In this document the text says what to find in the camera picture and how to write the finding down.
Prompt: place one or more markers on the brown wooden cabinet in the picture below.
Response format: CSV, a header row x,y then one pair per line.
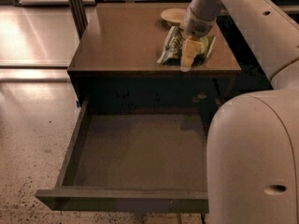
x,y
115,69

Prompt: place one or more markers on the metal window frame post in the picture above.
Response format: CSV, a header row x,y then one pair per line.
x,y
79,16

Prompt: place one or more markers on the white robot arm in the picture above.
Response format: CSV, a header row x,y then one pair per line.
x,y
252,151

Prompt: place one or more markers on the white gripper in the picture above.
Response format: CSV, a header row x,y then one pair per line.
x,y
196,26

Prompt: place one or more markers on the green jalapeno chip bag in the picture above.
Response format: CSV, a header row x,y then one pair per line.
x,y
173,46

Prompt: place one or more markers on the open top drawer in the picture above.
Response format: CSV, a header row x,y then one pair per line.
x,y
150,161

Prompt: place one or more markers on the white ceramic bowl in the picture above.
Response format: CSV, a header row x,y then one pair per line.
x,y
174,16

